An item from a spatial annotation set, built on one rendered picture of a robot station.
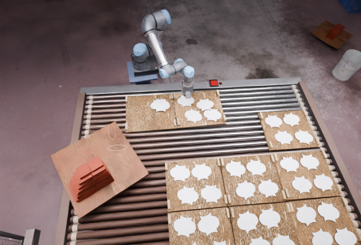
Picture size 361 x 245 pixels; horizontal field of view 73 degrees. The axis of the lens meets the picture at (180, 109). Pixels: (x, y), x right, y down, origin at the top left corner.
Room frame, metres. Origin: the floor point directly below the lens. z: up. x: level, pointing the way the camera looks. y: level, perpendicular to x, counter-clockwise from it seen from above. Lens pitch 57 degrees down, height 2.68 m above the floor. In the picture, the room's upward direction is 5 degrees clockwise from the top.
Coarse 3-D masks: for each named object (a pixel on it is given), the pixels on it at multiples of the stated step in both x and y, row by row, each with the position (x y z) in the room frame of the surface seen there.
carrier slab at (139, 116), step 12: (144, 96) 1.26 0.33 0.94; (156, 96) 1.27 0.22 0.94; (168, 96) 1.28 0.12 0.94; (132, 108) 1.13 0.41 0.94; (144, 108) 1.14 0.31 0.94; (132, 120) 1.01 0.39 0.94; (144, 120) 1.02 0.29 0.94; (156, 120) 1.03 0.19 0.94; (168, 120) 1.04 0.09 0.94; (132, 132) 0.91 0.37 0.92
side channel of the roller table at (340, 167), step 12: (300, 84) 1.53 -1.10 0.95; (312, 108) 1.27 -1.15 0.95; (312, 120) 1.18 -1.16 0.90; (324, 132) 1.04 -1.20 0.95; (324, 144) 0.95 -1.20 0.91; (336, 156) 0.83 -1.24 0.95; (336, 168) 0.74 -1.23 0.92; (348, 180) 0.64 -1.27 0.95; (348, 192) 0.56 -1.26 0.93; (360, 204) 0.48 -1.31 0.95; (360, 216) 0.40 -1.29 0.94
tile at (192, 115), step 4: (188, 112) 1.13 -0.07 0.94; (192, 112) 1.13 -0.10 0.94; (196, 112) 1.13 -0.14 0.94; (188, 116) 1.09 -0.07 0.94; (192, 116) 1.09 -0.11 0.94; (196, 116) 1.10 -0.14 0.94; (200, 116) 1.10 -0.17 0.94; (188, 120) 1.05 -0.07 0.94; (192, 120) 1.05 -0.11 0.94; (196, 120) 1.05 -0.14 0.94
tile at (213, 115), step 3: (207, 111) 1.15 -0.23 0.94; (210, 111) 1.16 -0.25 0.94; (213, 111) 1.16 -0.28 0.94; (216, 111) 1.16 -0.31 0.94; (204, 114) 1.12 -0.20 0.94; (207, 114) 1.12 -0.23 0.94; (210, 114) 1.12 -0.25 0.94; (213, 114) 1.13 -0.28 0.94; (216, 114) 1.13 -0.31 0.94; (219, 114) 1.13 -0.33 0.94; (207, 117) 1.09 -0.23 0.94; (210, 117) 1.10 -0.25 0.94; (213, 117) 1.10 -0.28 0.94; (216, 117) 1.10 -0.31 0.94; (219, 117) 1.10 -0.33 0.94; (207, 120) 1.07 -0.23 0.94; (213, 120) 1.07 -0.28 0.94
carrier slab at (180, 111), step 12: (180, 96) 1.30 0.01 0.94; (192, 96) 1.31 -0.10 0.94; (204, 96) 1.32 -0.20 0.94; (216, 96) 1.33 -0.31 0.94; (180, 108) 1.17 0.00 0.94; (192, 108) 1.18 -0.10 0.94; (216, 108) 1.20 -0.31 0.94; (180, 120) 1.05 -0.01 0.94; (204, 120) 1.06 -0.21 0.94; (216, 120) 1.07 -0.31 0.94
